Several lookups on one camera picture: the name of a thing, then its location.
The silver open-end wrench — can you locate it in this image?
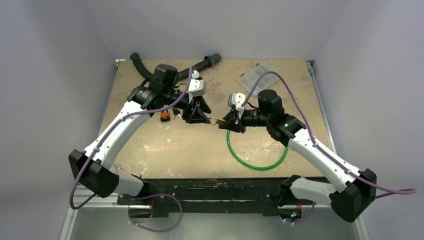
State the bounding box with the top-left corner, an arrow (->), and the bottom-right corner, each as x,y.
113,162 -> 125,173

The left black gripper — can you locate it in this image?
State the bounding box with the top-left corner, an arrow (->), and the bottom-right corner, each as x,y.
163,88 -> 211,123

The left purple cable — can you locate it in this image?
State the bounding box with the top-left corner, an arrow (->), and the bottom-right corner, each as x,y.
68,66 -> 183,232

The aluminium frame rail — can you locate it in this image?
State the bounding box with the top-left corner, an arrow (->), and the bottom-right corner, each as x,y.
73,193 -> 119,208

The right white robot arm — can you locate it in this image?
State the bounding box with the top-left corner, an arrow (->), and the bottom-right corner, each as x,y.
216,89 -> 377,223

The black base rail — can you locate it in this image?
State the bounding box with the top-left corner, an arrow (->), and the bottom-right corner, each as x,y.
116,176 -> 329,219

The green cable lock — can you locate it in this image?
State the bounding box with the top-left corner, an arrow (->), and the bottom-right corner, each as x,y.
225,130 -> 290,172

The orange black padlock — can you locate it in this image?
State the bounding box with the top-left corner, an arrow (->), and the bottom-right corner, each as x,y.
160,110 -> 171,123

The black corrugated hose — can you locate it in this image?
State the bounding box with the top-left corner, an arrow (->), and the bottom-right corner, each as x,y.
129,52 -> 222,82

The black head key bunch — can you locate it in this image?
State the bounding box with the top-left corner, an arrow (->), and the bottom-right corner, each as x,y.
172,107 -> 182,120

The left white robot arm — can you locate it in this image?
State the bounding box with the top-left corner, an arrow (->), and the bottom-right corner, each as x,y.
68,64 -> 211,205

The clear plastic organizer box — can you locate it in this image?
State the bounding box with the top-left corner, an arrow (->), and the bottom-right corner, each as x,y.
238,62 -> 279,97

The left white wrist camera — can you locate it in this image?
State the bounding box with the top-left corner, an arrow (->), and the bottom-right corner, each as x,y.
188,70 -> 207,98

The small brass padlock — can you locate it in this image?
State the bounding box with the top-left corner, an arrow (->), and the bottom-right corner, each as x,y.
209,117 -> 225,126

